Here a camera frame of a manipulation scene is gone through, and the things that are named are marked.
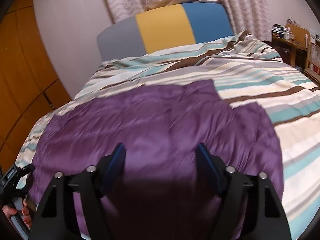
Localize wooden wicker chair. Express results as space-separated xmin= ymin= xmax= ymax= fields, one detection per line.
xmin=303 ymin=42 xmax=320 ymax=87

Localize clutter items on desk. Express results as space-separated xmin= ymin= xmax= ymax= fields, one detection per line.
xmin=271 ymin=17 xmax=300 ymax=41

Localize left hand red nails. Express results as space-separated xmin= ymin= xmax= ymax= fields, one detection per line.
xmin=1 ymin=197 xmax=32 ymax=230

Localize purple quilted down jacket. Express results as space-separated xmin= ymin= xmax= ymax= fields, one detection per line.
xmin=29 ymin=80 xmax=284 ymax=239

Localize orange wooden wardrobe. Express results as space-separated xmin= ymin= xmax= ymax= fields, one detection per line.
xmin=0 ymin=0 xmax=71 ymax=171

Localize striped bed duvet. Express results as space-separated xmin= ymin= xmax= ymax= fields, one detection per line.
xmin=16 ymin=31 xmax=319 ymax=239

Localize grey yellow blue headboard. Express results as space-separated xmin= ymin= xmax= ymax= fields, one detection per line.
xmin=97 ymin=2 xmax=234 ymax=61

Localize wooden side desk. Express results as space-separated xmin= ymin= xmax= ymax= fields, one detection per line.
xmin=272 ymin=27 xmax=311 ymax=69

